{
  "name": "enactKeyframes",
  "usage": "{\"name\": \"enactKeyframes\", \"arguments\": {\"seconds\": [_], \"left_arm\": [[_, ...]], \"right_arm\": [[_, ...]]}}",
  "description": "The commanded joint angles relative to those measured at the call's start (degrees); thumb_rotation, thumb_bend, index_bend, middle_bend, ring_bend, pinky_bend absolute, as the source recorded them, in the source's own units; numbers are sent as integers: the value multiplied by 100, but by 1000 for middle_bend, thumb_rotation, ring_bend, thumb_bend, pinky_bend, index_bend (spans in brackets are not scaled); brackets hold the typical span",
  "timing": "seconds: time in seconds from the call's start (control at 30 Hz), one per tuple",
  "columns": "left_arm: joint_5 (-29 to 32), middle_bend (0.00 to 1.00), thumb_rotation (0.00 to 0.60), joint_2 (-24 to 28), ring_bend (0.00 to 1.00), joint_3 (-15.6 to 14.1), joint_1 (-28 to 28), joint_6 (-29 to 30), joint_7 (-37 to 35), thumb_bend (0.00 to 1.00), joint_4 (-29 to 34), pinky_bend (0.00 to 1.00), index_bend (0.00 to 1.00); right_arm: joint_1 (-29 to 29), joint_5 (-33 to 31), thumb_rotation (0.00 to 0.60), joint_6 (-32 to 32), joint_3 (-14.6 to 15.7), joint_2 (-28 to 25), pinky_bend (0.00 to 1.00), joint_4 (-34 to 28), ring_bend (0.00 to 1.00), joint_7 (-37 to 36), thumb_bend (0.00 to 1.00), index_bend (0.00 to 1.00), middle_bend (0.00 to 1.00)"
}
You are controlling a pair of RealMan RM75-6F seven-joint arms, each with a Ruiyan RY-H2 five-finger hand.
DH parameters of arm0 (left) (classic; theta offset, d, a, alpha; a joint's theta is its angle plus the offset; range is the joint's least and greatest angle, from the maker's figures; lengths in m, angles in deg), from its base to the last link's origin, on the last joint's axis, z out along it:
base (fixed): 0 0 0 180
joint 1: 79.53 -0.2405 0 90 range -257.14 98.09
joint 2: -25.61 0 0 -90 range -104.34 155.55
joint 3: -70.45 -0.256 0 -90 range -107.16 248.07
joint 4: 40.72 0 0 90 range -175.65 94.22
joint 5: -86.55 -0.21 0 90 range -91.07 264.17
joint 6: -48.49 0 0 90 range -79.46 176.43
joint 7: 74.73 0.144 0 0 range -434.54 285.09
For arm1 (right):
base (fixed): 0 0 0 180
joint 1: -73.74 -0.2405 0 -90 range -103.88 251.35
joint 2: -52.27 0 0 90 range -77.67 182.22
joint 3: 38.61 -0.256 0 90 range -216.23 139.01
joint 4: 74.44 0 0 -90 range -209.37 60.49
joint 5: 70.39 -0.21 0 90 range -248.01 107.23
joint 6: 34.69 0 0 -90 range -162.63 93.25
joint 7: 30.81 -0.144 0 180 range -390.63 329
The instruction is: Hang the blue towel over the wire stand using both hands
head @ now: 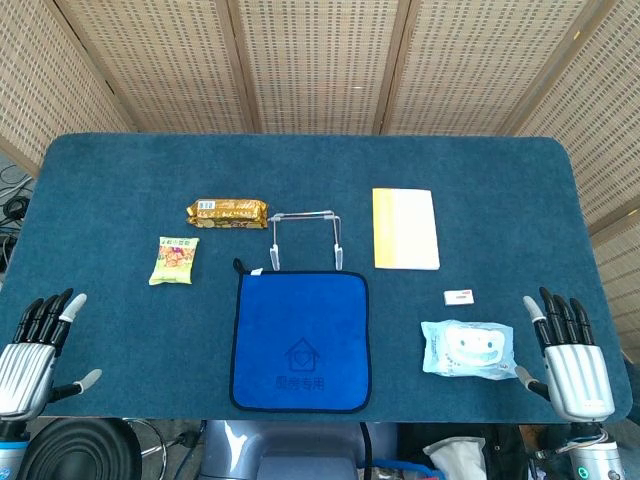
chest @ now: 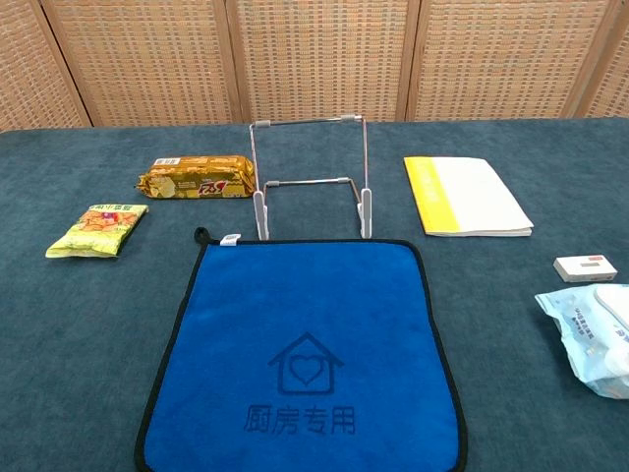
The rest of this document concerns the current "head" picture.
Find metal wire stand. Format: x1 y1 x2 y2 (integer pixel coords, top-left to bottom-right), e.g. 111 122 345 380
268 209 347 272

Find bamboo folding screen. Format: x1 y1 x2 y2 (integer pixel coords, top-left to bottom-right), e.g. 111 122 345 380
0 0 640 351

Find black floor cables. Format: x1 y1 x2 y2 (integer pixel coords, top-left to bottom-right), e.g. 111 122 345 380
0 164 36 271

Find grey robot torso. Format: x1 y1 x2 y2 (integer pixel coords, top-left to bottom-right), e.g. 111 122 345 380
202 419 399 480

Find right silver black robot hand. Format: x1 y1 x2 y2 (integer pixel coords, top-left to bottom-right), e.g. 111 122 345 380
514 286 616 425

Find blue carpet table cover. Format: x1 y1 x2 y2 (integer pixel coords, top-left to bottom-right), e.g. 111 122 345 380
0 132 632 425

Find chrome stool base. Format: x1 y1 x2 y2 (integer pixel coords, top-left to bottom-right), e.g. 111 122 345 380
124 418 169 480

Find black round stool seat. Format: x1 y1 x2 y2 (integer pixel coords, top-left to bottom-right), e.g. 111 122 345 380
17 417 144 480

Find gold biscuit package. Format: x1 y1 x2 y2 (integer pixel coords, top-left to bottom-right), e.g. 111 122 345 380
185 198 270 231

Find blue towel with house print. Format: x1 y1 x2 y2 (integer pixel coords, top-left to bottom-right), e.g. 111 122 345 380
229 257 370 414

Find green snack bag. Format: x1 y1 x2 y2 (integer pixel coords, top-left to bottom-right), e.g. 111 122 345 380
148 236 200 287

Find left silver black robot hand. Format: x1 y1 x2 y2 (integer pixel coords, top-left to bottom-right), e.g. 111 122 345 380
0 287 104 421

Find light blue wet wipes pack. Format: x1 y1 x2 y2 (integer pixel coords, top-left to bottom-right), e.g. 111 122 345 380
420 319 519 381

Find white crumpled bag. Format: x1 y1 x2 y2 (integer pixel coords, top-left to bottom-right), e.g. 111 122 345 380
423 435 487 480

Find yellow and white book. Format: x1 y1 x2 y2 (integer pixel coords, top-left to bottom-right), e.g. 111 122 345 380
371 187 442 272

